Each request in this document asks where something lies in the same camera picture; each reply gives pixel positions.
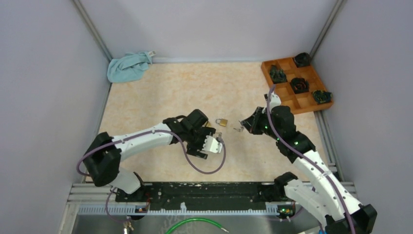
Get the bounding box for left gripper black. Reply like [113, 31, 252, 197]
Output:
[186, 127, 216, 159]

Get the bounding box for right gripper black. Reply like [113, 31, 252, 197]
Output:
[241, 106, 282, 140]

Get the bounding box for small silver keys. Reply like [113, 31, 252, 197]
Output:
[233, 121, 244, 132]

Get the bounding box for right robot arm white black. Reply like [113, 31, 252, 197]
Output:
[241, 105, 377, 234]

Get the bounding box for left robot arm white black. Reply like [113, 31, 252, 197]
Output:
[80, 109, 223, 202]

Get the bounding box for brass padlock right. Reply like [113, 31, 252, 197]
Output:
[215, 118, 228, 127]

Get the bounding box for dark rosette upper left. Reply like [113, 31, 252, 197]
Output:
[269, 65, 287, 84]

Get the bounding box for wooden compartment tray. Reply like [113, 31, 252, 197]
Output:
[261, 57, 334, 114]

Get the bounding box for dark rosette centre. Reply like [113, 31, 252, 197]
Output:
[290, 78, 309, 94]

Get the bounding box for dark rosette right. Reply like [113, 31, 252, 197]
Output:
[312, 90, 332, 105]

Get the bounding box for dark rosette top corner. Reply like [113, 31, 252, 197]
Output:
[293, 52, 311, 68]

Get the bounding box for light blue cloth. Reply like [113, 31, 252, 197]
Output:
[107, 51, 156, 83]

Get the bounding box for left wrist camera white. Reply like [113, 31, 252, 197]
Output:
[201, 134, 224, 154]

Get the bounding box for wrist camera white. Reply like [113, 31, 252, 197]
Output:
[264, 93, 282, 112]
[201, 134, 224, 154]

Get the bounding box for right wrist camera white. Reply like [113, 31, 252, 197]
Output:
[264, 93, 282, 112]

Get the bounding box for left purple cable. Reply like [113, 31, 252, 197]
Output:
[76, 130, 226, 177]

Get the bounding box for purple cable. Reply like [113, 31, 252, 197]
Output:
[266, 84, 356, 234]
[76, 130, 226, 177]

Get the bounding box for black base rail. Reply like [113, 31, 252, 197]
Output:
[115, 182, 299, 217]

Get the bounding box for green cable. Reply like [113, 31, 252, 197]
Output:
[165, 218, 230, 234]

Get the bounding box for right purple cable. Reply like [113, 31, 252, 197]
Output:
[266, 84, 356, 234]

